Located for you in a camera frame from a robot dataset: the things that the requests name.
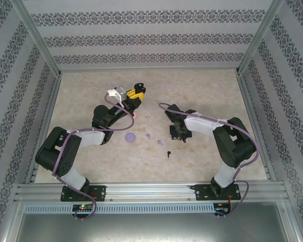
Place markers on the black earbud charging case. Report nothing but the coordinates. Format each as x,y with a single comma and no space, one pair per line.
140,87

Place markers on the pink earbud charging case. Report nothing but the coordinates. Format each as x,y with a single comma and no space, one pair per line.
135,116

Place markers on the purple earbud charging case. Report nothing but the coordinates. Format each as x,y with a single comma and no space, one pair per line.
130,137

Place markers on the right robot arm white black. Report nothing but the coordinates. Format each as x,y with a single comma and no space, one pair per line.
202,124

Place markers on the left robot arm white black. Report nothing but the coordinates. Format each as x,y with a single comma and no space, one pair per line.
88,137

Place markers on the grey metal panel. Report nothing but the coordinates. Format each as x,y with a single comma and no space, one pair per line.
151,229

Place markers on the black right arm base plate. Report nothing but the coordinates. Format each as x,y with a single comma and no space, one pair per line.
202,192

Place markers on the aluminium mounting rail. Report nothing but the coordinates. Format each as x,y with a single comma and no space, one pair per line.
149,192

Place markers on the aluminium side rail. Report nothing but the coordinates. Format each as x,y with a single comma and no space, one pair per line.
48,113
248,100

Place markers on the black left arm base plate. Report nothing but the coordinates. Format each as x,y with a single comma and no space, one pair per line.
99,193

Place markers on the aluminium frame post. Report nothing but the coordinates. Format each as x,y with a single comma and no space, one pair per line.
257,40
40,40

